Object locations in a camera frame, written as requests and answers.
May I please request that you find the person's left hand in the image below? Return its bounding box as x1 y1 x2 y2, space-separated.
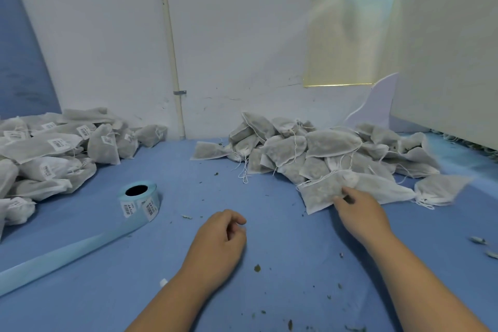
177 209 248 296

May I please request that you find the person's right hand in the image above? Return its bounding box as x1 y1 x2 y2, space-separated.
331 185 395 250

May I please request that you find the white herb bag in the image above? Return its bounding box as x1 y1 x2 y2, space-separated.
296 170 418 216

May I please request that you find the pile of unlabelled herb bags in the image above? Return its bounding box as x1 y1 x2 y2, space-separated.
190 112 474 211

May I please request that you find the blue label roll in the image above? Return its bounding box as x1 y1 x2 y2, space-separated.
0 181 162 298

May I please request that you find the pile of labelled herb bags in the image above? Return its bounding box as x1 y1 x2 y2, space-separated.
0 106 169 242

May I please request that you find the person's right forearm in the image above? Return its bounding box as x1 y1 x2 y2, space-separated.
364 233 490 332

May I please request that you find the white curved board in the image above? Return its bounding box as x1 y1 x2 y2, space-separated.
344 73 398 130

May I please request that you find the large beige panel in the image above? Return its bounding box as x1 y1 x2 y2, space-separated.
389 0 498 151

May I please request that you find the blue curtain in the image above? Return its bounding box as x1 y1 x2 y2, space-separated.
0 0 62 121

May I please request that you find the white wall pipe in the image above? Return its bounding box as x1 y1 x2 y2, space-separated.
156 0 188 140

